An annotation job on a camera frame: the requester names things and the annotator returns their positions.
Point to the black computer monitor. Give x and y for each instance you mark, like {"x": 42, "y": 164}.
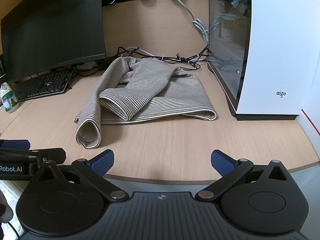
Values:
{"x": 39, "y": 35}

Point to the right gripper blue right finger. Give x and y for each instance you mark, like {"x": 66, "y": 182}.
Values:
{"x": 231, "y": 170}

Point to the person's hand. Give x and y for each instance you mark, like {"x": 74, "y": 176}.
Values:
{"x": 6, "y": 211}

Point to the black keyboard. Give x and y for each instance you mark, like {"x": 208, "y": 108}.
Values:
{"x": 51, "y": 83}

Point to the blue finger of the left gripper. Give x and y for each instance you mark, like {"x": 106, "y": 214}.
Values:
{"x": 15, "y": 144}

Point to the green capped plastic bottle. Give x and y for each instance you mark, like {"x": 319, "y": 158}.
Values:
{"x": 8, "y": 98}

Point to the striped beige knit garment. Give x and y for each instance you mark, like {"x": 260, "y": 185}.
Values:
{"x": 134, "y": 90}

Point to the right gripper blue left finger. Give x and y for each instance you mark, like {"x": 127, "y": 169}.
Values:
{"x": 91, "y": 173}

